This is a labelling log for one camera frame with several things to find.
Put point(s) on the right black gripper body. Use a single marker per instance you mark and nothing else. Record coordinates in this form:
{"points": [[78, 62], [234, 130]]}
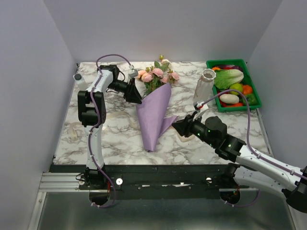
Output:
{"points": [[197, 128]]}

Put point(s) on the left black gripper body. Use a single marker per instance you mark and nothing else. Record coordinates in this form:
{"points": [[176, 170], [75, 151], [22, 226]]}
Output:
{"points": [[118, 85]]}

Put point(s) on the purple wrapping paper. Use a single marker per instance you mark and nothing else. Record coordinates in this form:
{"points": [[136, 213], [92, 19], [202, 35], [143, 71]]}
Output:
{"points": [[151, 116]]}

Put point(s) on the pink artificial flower bouquet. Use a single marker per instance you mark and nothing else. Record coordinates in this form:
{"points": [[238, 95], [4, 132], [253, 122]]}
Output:
{"points": [[157, 75]]}

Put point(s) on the beige ribbon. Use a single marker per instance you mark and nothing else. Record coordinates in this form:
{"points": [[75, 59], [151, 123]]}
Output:
{"points": [[73, 135]]}

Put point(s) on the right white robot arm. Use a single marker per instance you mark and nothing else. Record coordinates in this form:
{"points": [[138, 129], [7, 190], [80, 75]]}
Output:
{"points": [[258, 170]]}

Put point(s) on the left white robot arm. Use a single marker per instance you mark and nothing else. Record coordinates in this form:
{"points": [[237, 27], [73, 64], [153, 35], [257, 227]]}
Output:
{"points": [[92, 108]]}

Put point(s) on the white ribbed ceramic vase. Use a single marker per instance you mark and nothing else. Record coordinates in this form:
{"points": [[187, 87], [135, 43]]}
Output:
{"points": [[204, 86]]}

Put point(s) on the white bottle black cap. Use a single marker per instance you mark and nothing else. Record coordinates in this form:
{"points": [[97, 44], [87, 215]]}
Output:
{"points": [[80, 82]]}

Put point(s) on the white toy potato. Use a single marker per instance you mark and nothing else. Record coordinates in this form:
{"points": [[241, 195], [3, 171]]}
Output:
{"points": [[229, 98]]}

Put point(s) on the orange toy carrot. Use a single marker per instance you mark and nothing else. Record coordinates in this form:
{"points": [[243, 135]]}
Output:
{"points": [[235, 105]]}

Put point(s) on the toy lettuce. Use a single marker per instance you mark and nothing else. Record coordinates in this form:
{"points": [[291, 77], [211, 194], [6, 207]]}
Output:
{"points": [[227, 77]]}

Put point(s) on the green toy bell pepper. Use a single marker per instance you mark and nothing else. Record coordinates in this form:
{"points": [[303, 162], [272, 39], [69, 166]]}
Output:
{"points": [[251, 99]]}

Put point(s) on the purple toy onion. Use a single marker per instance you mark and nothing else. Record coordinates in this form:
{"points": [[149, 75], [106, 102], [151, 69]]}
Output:
{"points": [[228, 66]]}

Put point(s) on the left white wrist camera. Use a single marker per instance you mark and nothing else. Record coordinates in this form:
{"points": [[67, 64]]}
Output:
{"points": [[132, 73]]}

